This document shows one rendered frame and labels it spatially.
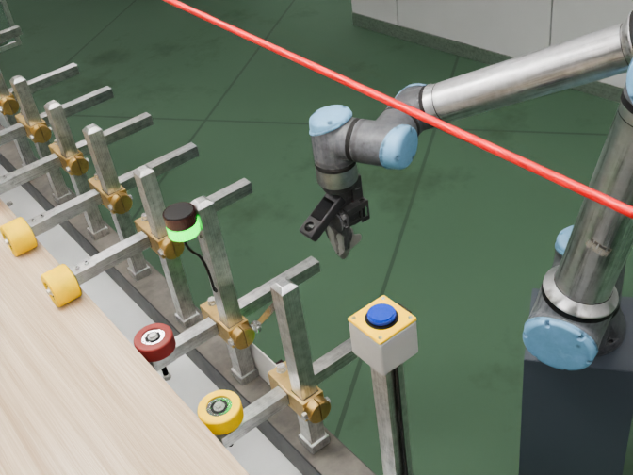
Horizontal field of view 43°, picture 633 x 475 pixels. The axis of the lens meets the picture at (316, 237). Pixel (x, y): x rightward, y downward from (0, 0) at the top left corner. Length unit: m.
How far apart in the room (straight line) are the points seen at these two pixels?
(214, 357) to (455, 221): 1.67
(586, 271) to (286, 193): 2.17
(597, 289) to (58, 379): 1.05
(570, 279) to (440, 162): 2.11
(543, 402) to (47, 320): 1.15
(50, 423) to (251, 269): 1.74
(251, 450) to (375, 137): 0.71
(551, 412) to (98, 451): 1.08
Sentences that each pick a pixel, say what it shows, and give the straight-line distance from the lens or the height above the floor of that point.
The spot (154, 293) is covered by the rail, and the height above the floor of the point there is 0.70.
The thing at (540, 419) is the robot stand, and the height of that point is 0.40.
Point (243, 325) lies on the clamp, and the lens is 1.69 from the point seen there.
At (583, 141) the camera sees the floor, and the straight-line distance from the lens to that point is 3.83.
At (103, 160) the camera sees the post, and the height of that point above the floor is 1.06.
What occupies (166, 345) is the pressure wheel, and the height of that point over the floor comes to 0.90.
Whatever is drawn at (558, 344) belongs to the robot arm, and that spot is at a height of 0.80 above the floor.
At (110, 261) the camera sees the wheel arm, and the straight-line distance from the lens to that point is 1.83.
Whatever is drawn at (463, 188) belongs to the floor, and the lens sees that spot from 3.51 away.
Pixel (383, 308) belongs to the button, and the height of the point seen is 1.23.
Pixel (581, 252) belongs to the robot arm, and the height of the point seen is 1.01.
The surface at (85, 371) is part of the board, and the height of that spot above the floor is 0.90.
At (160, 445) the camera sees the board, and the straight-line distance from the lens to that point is 1.48.
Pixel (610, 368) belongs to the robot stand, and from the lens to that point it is 1.95.
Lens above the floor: 2.01
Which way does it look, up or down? 37 degrees down
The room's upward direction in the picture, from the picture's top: 9 degrees counter-clockwise
